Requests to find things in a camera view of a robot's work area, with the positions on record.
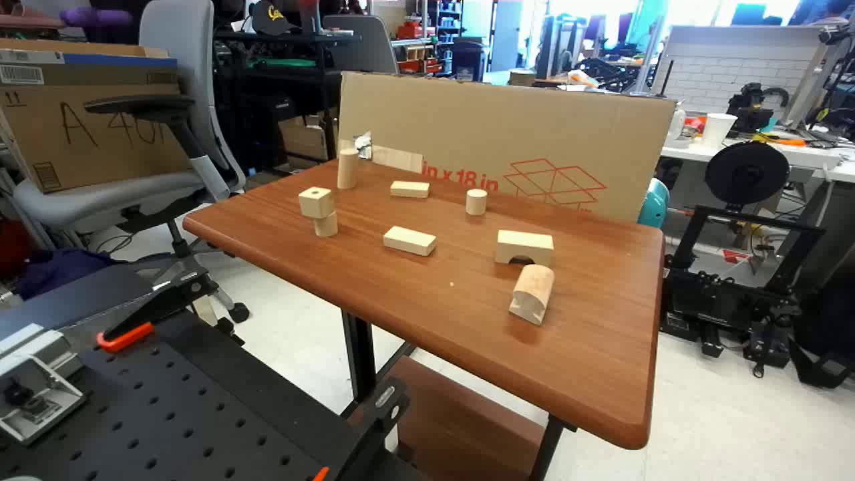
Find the wooden cube with hole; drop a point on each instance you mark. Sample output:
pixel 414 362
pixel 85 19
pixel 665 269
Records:
pixel 310 207

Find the rectangular wooden block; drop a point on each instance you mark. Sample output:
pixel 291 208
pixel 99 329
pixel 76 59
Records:
pixel 410 240

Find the small flat wooden block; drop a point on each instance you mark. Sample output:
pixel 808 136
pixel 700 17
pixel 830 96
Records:
pixel 410 187

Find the light wooden plank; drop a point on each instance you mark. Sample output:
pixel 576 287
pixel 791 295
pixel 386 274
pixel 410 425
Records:
pixel 397 159

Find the wooden arch block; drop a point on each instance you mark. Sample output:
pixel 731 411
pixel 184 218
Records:
pixel 525 240

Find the short wooden cylinder under cube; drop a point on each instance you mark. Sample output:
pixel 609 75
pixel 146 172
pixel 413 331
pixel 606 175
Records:
pixel 326 224

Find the tall wooden cylinder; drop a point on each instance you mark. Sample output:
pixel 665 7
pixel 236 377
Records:
pixel 345 168

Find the wooden half-round block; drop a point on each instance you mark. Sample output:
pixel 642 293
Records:
pixel 532 295

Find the crumpled white paper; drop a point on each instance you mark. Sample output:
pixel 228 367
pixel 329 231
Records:
pixel 361 146

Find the black table leg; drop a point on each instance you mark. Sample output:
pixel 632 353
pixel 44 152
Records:
pixel 545 449
pixel 358 355

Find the large cardboard panel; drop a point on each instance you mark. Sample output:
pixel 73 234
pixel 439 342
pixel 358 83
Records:
pixel 534 135

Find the wooden lower table board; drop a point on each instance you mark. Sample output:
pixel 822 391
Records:
pixel 463 428

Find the grey office chair back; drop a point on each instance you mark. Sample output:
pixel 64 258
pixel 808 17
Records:
pixel 361 44

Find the grey white office chair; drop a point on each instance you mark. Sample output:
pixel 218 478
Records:
pixel 168 176

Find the black perforated base board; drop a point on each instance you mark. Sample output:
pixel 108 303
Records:
pixel 176 418

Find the black filament spool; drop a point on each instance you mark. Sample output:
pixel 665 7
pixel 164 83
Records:
pixel 745 175

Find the white brick pattern panel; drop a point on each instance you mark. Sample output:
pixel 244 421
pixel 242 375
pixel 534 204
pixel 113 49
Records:
pixel 739 61

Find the white desk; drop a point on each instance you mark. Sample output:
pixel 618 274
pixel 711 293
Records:
pixel 801 159

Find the brown cardboard box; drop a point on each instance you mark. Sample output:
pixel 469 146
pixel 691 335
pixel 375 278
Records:
pixel 53 135

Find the black backpack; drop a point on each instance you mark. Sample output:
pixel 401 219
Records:
pixel 824 342

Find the black 3D printer frame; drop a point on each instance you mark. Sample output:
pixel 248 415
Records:
pixel 739 269

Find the grey metal camera mount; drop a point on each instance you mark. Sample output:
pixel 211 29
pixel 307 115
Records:
pixel 31 391

